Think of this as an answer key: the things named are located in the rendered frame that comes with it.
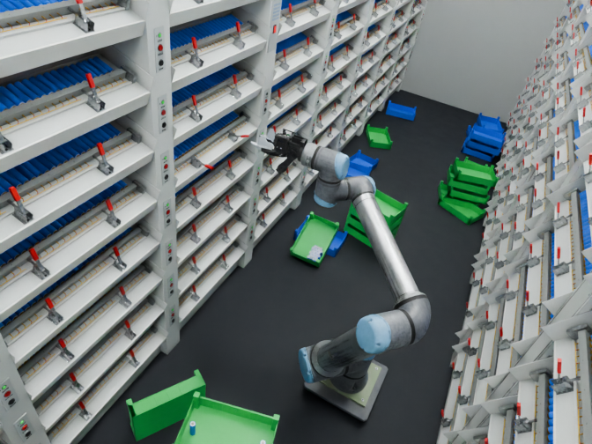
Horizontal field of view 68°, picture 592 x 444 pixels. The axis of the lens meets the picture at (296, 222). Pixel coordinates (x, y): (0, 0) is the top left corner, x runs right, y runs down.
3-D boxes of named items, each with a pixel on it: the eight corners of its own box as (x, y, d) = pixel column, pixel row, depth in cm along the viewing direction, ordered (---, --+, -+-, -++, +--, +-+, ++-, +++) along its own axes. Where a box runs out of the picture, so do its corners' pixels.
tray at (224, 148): (254, 135, 208) (262, 119, 201) (172, 196, 163) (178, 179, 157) (221, 109, 208) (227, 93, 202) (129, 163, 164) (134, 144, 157)
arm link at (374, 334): (336, 377, 199) (423, 346, 135) (300, 387, 193) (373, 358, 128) (327, 344, 205) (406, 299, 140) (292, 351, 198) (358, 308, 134)
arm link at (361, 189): (451, 329, 139) (372, 167, 173) (418, 338, 135) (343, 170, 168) (433, 343, 148) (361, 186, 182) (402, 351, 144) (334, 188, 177)
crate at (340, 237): (345, 240, 297) (348, 231, 292) (334, 257, 282) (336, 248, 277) (306, 223, 305) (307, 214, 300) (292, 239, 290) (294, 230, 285)
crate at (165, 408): (204, 408, 195) (197, 393, 199) (205, 384, 182) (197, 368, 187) (136, 441, 180) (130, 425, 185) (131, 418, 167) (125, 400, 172)
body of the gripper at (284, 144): (282, 127, 167) (310, 136, 164) (279, 147, 172) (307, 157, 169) (272, 135, 161) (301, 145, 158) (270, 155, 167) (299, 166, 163)
